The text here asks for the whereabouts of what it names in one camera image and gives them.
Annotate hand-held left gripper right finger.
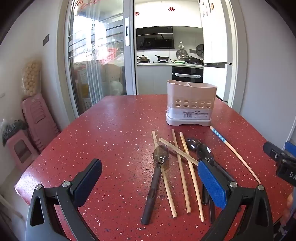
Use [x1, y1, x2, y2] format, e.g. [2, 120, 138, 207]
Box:
[198, 160, 274, 241]

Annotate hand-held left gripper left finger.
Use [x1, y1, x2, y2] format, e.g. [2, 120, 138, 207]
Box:
[25, 159, 102, 241]

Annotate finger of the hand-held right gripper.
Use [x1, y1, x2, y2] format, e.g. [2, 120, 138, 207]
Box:
[284, 141, 296, 158]
[263, 141, 288, 161]

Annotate patterned wooden chopstick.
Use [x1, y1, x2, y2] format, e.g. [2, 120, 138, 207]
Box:
[179, 132, 205, 222]

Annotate plain wooden chopstick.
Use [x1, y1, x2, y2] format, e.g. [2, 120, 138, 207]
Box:
[159, 138, 199, 166]
[152, 130, 177, 218]
[171, 129, 191, 214]

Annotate dark translucent plastic spoon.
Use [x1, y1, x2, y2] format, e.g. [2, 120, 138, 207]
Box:
[196, 144, 216, 223]
[185, 138, 209, 205]
[141, 144, 170, 225]

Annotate blue checkered wooden chopstick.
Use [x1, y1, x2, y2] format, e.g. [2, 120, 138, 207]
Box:
[209, 126, 261, 184]

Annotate beige plastic utensil holder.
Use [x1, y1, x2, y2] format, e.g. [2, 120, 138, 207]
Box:
[166, 80, 218, 127]

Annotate person's right hand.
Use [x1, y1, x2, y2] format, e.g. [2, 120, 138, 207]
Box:
[286, 193, 296, 223]

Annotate small pink stool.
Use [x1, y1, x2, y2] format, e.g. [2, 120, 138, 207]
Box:
[6, 130, 40, 172]

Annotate stack of pink stools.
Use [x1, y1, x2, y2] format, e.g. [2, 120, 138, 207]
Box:
[21, 93, 61, 152]

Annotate black plastic bag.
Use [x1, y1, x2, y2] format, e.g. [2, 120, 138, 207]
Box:
[1, 118, 28, 146]

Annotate cardboard box behind glass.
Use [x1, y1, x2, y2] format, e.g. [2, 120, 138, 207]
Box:
[102, 64, 125, 84]

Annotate sliding glass door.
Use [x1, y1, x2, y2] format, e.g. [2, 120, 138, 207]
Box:
[65, 0, 137, 112]

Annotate white refrigerator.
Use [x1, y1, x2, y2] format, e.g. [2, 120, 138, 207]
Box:
[199, 0, 233, 102]

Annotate grey lower kitchen cabinets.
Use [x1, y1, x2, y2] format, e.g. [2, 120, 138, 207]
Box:
[136, 64, 173, 95]

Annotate bag of yellow balls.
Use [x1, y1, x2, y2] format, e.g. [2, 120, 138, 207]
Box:
[21, 60, 41, 96]

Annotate black wok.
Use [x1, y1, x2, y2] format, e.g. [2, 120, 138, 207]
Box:
[178, 56, 204, 65]

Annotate black range hood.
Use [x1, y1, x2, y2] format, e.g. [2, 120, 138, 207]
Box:
[136, 26, 174, 51]

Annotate group of fridge magnets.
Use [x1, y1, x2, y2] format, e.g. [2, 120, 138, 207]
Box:
[200, 0, 214, 17]

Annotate white upper kitchen cabinets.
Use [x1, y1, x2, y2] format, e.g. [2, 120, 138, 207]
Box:
[135, 0, 203, 29]

